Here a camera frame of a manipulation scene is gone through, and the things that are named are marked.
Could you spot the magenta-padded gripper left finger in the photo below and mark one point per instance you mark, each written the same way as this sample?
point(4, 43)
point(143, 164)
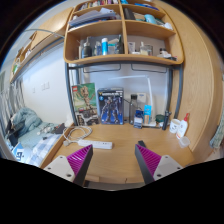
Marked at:
point(63, 166)

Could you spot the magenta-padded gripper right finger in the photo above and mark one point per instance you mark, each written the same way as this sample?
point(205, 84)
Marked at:
point(163, 165)

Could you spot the small clear plastic container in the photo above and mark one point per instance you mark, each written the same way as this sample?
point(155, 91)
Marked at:
point(184, 142)

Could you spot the bed with plaid sheet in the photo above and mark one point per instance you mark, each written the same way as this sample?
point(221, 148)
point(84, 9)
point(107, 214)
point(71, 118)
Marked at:
point(36, 143)

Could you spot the white power strip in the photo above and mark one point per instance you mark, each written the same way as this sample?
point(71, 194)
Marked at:
point(95, 144)

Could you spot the white mug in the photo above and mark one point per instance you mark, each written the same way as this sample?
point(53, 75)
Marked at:
point(174, 126)

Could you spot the white red-capped lotion bottle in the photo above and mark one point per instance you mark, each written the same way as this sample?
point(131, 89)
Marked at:
point(182, 128)

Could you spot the black electric shaver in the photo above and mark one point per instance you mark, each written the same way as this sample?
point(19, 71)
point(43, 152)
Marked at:
point(166, 120)

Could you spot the dark green round tin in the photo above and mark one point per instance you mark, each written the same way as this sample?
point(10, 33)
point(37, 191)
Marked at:
point(160, 118)

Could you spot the small blue and white carton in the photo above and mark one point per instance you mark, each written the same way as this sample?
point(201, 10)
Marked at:
point(138, 119)

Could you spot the light blue packet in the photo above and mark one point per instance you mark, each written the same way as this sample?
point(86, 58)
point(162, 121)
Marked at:
point(147, 113)

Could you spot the pale blue blanket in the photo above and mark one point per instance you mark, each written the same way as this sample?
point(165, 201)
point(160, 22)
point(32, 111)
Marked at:
point(26, 120)

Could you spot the clear bottle with dark cap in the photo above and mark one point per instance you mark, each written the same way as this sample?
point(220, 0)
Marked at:
point(133, 108)

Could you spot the green toy figure box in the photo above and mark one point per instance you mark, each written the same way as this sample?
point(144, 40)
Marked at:
point(85, 103)

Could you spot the white desk lamp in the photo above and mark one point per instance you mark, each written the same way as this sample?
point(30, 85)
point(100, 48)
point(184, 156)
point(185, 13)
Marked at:
point(150, 96)

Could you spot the white box with blue label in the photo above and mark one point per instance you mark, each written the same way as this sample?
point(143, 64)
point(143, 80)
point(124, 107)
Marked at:
point(142, 97)

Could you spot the blue robot model kit box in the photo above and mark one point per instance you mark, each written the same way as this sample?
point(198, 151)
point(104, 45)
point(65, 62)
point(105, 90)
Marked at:
point(110, 106)

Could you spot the wooden shelf unit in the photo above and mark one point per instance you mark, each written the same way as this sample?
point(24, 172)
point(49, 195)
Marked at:
point(123, 30)

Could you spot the grey metal desk frame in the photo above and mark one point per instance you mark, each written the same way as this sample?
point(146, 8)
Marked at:
point(69, 90)

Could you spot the white wall switch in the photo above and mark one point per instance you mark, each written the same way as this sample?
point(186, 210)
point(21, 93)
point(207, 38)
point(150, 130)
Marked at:
point(45, 86)

